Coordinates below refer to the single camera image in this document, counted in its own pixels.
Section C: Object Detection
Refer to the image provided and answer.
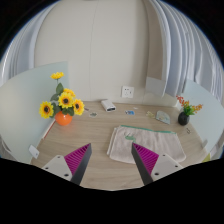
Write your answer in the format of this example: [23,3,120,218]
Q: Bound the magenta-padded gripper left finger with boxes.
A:
[41,142,93,187]

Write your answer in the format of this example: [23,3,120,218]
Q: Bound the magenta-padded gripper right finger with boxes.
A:
[130,142,184,187]

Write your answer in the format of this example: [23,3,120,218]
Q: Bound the beige towel with green edge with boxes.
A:
[106,124,187,165]

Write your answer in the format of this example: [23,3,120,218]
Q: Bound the yellow-green chair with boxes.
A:
[201,153,213,163]

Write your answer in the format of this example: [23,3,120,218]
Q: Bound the orange round vase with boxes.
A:
[54,111,73,127]

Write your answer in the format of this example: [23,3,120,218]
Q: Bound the fan-shaped pale blue card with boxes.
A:
[155,110,172,125]

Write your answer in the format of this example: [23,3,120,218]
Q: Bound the black round vase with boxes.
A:
[177,111,191,126]

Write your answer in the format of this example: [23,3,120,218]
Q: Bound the orange flower bouquet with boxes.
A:
[176,95,204,117]

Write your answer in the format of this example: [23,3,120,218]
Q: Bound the yellow sunflower bouquet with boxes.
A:
[38,71,86,120]

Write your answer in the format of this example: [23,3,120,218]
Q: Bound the frosted desk partition panel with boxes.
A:
[0,60,70,164]
[179,78,224,153]

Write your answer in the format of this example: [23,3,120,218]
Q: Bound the small white box device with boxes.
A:
[100,98,117,113]

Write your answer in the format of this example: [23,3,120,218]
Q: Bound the narrow grey partition panel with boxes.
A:
[144,76,168,98]

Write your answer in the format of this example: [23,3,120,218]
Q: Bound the white pleated curtain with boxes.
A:
[0,31,46,88]
[142,0,224,103]

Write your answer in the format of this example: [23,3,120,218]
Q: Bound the white wall socket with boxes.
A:
[121,85,135,99]

